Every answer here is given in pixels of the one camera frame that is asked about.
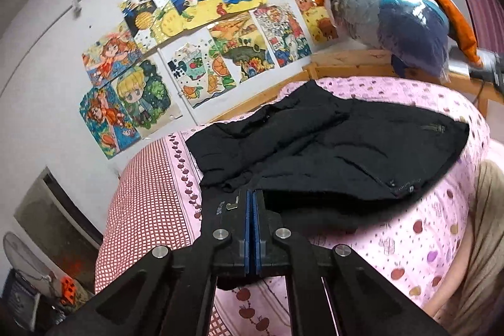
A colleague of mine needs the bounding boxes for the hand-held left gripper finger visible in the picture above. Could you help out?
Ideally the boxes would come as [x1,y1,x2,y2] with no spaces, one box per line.
[47,190,253,336]
[254,190,450,336]

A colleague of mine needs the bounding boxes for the black jacket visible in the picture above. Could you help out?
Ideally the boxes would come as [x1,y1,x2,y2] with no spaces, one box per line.
[185,79,471,291]

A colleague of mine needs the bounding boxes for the red checkered bed sheet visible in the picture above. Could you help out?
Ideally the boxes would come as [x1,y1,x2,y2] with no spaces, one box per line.
[94,141,221,336]

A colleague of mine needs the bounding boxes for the pink apple print blanket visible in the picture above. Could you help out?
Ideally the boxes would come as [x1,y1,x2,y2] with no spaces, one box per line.
[163,75,493,336]

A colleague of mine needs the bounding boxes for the small orange object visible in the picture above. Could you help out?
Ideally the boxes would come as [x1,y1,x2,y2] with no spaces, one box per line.
[59,277,77,305]

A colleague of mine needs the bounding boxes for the standing fan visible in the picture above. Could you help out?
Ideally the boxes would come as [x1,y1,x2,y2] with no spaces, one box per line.
[2,231,54,299]

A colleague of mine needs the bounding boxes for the person's beige clothing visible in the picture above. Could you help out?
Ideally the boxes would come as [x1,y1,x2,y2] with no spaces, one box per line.
[427,159,504,336]

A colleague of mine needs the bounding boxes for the plastic wrapped bedding bundle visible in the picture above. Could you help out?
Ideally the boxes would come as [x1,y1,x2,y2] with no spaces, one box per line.
[331,0,451,79]

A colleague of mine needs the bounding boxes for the dark grey box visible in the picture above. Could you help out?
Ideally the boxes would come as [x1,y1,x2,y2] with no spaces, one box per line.
[449,45,504,85]

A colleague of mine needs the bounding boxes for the wooden bed frame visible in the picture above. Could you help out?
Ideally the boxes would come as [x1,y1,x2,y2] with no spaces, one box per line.
[209,48,504,124]

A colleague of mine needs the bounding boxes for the black wire crate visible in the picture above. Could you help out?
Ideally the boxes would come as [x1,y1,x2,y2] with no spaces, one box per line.
[0,269,42,331]

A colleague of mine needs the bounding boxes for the black cable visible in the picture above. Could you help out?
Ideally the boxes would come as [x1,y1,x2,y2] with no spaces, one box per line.
[474,78,487,108]

